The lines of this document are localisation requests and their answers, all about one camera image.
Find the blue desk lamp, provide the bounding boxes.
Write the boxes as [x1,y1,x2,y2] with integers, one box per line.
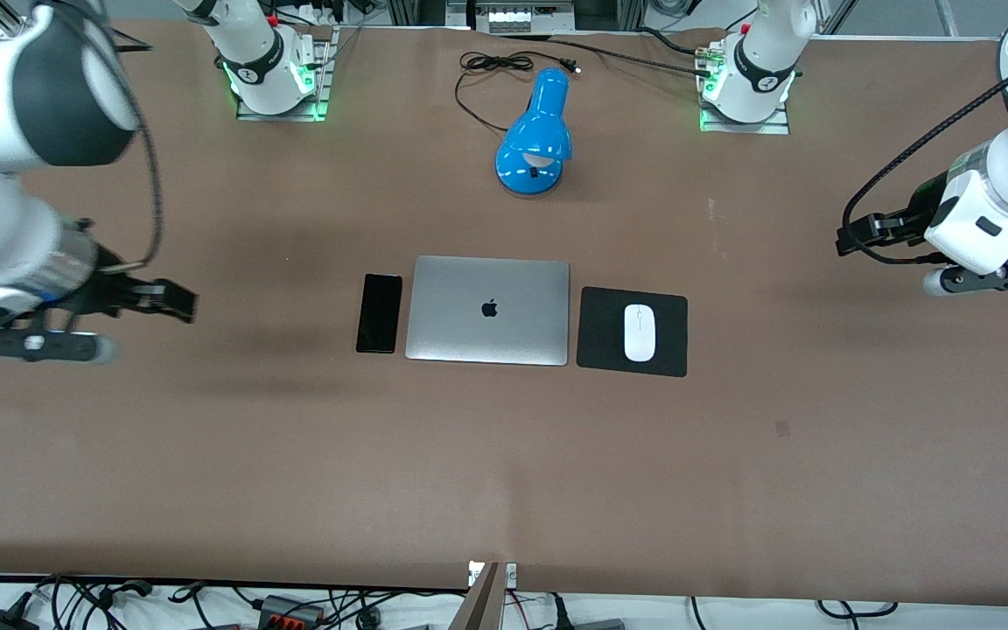
[494,67,574,197]

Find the silver laptop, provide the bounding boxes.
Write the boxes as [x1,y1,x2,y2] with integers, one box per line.
[405,255,571,368]

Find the thin black lamp cord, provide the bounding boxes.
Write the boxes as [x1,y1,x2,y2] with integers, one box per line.
[454,50,582,135]

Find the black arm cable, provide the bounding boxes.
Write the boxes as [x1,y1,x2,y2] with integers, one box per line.
[56,0,163,273]
[841,45,1008,264]

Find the black smartphone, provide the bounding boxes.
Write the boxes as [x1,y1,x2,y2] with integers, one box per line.
[355,273,404,355]

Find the white computer mouse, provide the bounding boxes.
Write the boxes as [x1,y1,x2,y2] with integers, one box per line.
[623,303,657,363]

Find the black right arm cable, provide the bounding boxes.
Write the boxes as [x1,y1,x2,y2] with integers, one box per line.
[56,0,163,273]

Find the brown wooden post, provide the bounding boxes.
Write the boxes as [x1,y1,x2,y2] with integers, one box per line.
[446,561,506,630]

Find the grey box orange connectors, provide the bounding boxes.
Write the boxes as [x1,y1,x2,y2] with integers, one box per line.
[257,594,331,630]

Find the white power strip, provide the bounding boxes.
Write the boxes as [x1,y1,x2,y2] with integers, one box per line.
[486,7,536,35]

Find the black mouse pad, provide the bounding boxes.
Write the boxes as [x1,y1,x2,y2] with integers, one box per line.
[576,286,690,379]

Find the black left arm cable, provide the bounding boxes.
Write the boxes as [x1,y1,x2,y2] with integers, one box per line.
[841,45,1008,264]

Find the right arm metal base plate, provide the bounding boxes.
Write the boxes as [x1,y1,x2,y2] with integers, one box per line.
[234,24,335,123]

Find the aluminium frame profile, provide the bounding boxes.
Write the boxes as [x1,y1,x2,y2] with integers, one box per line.
[384,0,647,32]

